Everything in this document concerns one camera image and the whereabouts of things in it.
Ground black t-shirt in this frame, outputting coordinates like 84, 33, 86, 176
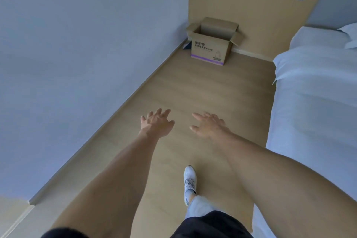
40, 210, 253, 238

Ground white pillow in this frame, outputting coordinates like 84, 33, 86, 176
337, 22, 357, 49

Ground brown cardboard box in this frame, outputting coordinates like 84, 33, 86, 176
186, 17, 244, 66

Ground person's left forearm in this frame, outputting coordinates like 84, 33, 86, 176
51, 132, 160, 238

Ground person's left hand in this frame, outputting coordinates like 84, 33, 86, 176
138, 108, 176, 138

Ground light denim shorts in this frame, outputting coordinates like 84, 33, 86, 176
185, 195, 223, 219

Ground white bed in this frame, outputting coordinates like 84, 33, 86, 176
251, 26, 357, 238

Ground person's white left shoe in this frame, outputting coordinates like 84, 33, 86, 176
183, 165, 197, 206

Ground person's right hand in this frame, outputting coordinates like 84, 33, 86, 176
189, 112, 234, 138

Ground person's right forearm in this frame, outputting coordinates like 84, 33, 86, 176
220, 132, 357, 238

